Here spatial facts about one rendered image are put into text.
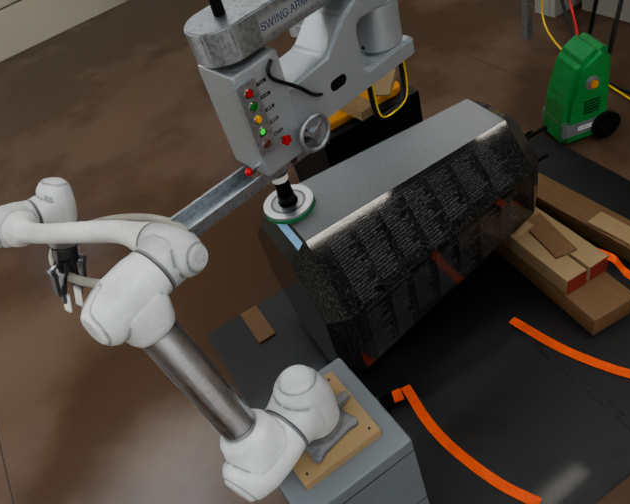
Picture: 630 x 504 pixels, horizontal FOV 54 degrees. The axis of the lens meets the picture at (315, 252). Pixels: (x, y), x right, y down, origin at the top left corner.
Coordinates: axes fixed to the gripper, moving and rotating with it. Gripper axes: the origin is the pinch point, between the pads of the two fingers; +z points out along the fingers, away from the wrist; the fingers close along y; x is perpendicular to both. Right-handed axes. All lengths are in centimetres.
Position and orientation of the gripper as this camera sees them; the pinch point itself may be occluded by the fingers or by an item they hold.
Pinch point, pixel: (73, 299)
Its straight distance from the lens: 213.2
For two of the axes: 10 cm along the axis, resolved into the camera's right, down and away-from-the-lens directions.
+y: 5.3, -3.9, 7.5
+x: -8.4, -3.0, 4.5
